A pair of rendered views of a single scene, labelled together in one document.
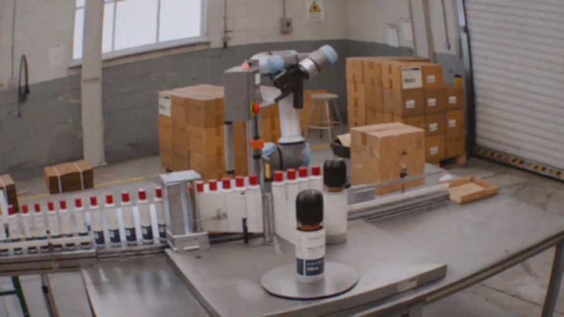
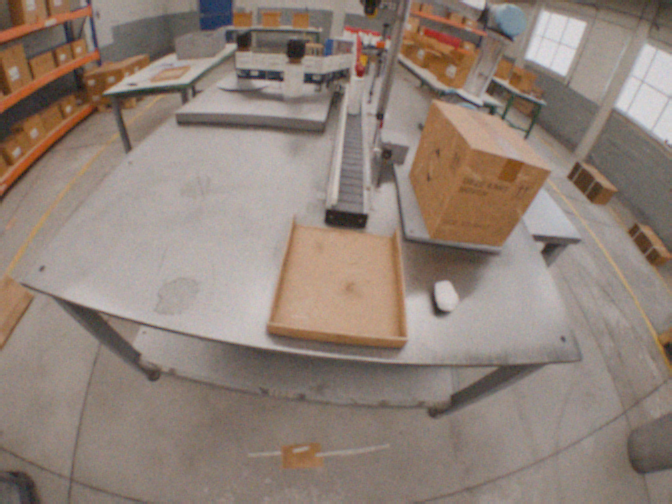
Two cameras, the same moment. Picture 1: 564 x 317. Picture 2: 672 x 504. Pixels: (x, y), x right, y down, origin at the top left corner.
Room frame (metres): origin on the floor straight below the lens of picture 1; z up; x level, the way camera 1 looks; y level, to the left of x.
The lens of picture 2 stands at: (3.08, -1.27, 1.32)
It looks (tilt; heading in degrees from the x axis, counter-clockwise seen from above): 48 degrees down; 109
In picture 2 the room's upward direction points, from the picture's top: 11 degrees clockwise
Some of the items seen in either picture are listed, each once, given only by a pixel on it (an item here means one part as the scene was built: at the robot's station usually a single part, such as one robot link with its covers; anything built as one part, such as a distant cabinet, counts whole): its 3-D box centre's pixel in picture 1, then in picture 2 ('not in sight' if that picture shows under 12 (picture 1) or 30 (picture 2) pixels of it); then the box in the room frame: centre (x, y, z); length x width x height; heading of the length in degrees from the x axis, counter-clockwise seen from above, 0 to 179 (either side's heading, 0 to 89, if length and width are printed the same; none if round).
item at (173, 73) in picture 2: not in sight; (171, 73); (0.99, 0.11, 0.82); 0.34 x 0.24 x 0.03; 127
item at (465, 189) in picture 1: (466, 189); (342, 273); (2.98, -0.91, 0.85); 0.30 x 0.26 x 0.04; 113
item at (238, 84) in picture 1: (242, 92); (388, 3); (2.62, 0.14, 1.38); 0.17 x 0.10 x 0.19; 168
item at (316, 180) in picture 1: (316, 192); (356, 91); (2.64, -0.12, 0.98); 0.05 x 0.05 x 0.20
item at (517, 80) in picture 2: not in sight; (520, 78); (3.84, 4.28, 0.97); 0.43 x 0.42 x 0.37; 28
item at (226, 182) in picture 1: (228, 205); not in sight; (2.50, 0.20, 0.98); 0.05 x 0.05 x 0.20
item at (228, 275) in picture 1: (303, 270); (269, 91); (2.12, -0.06, 0.86); 0.80 x 0.67 x 0.05; 113
